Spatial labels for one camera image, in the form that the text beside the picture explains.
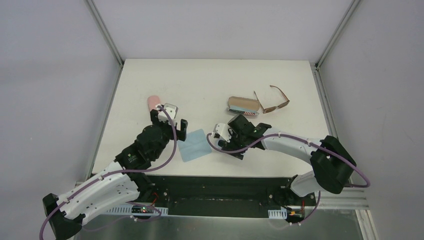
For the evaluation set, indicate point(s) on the brown frame sunglasses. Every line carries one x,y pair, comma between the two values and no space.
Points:
271,99

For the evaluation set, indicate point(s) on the white cable duct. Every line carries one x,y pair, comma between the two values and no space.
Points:
136,210
277,214

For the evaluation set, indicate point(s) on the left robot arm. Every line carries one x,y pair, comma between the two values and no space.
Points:
123,180

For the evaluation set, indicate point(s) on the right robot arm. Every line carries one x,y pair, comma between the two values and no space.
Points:
331,164

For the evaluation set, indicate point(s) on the right white cable duct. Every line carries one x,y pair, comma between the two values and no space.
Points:
277,214

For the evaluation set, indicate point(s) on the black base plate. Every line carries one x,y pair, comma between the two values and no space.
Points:
216,196

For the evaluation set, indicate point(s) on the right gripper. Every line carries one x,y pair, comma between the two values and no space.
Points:
230,146

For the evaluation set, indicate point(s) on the left white cable duct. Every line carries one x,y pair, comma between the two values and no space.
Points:
136,210

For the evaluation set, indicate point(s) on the blue cleaning cloth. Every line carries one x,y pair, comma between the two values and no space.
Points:
240,110
195,146

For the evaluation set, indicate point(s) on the pink glasses case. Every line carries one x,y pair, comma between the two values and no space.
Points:
154,103

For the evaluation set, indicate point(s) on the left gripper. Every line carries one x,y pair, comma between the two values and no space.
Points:
168,124

